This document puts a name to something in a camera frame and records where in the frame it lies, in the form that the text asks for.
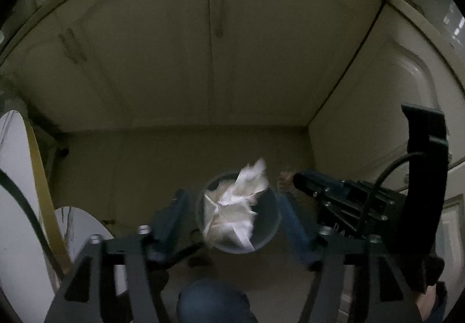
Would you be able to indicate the white marble round table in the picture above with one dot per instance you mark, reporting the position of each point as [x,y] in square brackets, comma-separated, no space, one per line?
[83,232]

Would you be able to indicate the white oval board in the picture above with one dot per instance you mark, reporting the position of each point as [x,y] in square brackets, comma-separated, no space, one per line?
[18,199]

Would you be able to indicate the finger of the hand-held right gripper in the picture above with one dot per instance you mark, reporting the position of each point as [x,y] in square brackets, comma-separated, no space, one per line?
[316,185]

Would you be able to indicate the white panelled corner cabinet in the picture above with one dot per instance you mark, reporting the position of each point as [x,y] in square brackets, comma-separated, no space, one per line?
[363,108]

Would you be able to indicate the cream kitchen cabinet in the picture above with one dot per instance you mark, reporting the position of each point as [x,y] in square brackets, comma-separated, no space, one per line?
[145,54]

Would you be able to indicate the white paper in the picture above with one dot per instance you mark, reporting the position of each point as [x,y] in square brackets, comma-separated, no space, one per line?
[232,199]

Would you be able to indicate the grey round waste bin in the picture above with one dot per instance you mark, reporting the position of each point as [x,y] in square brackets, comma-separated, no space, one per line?
[267,225]

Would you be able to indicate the black table base bar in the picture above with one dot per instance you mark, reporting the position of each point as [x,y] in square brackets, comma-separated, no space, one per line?
[185,252]

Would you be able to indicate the person's leg in blue jeans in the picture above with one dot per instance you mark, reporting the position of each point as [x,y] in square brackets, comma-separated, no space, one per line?
[214,305]

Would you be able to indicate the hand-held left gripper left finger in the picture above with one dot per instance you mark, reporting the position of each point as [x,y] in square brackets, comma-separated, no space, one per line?
[170,225]

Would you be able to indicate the person's right forearm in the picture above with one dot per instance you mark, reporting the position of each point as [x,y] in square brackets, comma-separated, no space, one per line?
[428,305]

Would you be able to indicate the brown wrapper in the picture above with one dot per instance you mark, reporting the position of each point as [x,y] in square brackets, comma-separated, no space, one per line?
[286,179]

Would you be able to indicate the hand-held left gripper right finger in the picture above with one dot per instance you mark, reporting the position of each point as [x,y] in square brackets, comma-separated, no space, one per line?
[294,235]

